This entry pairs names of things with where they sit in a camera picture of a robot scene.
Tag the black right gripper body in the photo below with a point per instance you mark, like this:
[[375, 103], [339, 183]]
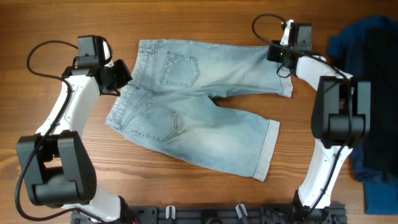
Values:
[[277, 54]]

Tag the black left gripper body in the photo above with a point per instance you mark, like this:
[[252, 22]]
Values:
[[119, 76]]

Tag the light blue denim shorts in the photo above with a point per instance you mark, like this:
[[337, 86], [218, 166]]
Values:
[[169, 105]]

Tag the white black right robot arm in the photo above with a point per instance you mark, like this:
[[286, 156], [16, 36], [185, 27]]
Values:
[[340, 119]]

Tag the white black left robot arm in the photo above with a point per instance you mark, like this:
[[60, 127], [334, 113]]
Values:
[[57, 175]]

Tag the dark blue shirt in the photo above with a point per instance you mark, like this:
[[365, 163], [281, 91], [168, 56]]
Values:
[[367, 49]]

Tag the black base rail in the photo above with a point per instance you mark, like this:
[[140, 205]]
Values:
[[267, 214]]

